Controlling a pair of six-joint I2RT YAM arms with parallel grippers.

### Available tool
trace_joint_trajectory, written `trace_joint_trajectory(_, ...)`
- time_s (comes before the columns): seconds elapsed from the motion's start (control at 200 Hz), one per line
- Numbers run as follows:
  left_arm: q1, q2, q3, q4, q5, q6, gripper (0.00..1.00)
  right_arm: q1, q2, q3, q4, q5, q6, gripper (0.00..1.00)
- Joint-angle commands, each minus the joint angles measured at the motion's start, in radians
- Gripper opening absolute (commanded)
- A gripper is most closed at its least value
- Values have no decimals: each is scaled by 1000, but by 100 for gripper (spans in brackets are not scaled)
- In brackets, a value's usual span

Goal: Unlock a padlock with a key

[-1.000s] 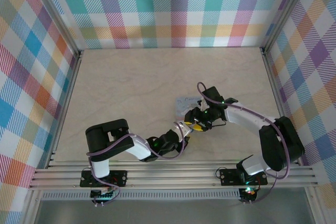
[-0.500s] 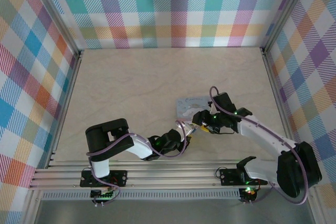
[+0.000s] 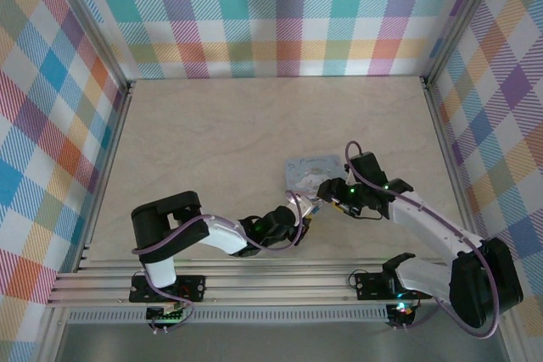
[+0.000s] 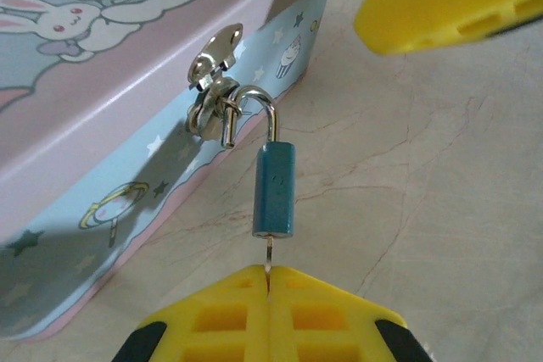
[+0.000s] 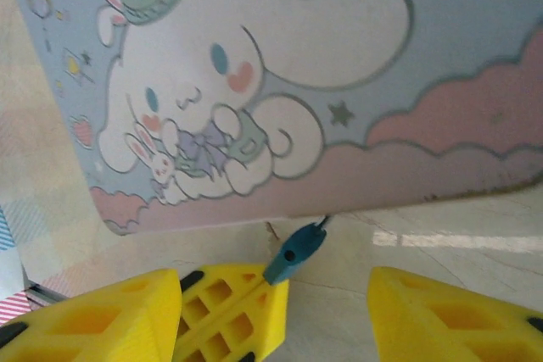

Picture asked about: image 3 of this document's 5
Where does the grey metal panel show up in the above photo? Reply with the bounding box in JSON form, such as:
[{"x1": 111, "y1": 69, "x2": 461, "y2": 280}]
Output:
[{"x1": 53, "y1": 322, "x2": 510, "y2": 362}]

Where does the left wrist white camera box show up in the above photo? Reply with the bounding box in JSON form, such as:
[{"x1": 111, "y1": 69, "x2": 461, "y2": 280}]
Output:
[{"x1": 285, "y1": 191, "x2": 317, "y2": 215}]

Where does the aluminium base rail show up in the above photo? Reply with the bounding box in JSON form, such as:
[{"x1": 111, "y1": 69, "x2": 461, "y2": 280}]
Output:
[{"x1": 45, "y1": 258, "x2": 515, "y2": 309}]

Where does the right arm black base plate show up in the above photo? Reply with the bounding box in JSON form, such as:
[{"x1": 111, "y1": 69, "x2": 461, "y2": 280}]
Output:
[{"x1": 354, "y1": 270, "x2": 434, "y2": 302}]

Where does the aluminium side rail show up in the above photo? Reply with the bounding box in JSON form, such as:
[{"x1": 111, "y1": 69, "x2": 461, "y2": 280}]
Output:
[
  {"x1": 420, "y1": 76, "x2": 490, "y2": 268},
  {"x1": 72, "y1": 81, "x2": 136, "y2": 274}
]

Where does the grey slotted cable duct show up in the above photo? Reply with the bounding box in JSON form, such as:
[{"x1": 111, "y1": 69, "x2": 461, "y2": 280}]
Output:
[{"x1": 66, "y1": 309, "x2": 392, "y2": 326}]

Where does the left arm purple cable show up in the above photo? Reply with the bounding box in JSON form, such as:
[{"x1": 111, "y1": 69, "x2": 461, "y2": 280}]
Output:
[{"x1": 131, "y1": 192, "x2": 313, "y2": 334}]

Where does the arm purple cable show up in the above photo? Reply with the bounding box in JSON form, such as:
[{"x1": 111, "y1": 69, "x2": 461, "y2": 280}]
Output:
[
  {"x1": 131, "y1": 192, "x2": 313, "y2": 334},
  {"x1": 344, "y1": 140, "x2": 501, "y2": 340}
]

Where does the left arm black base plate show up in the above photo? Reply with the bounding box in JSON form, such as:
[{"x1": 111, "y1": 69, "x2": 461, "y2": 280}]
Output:
[{"x1": 128, "y1": 274, "x2": 207, "y2": 304}]

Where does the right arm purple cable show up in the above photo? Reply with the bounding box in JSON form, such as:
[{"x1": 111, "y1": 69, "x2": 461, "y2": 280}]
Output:
[{"x1": 344, "y1": 140, "x2": 501, "y2": 340}]

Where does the aluminium frame post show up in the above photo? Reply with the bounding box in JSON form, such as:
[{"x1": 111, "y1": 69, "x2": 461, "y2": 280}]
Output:
[
  {"x1": 423, "y1": 0, "x2": 508, "y2": 86},
  {"x1": 44, "y1": 0, "x2": 133, "y2": 92}
]

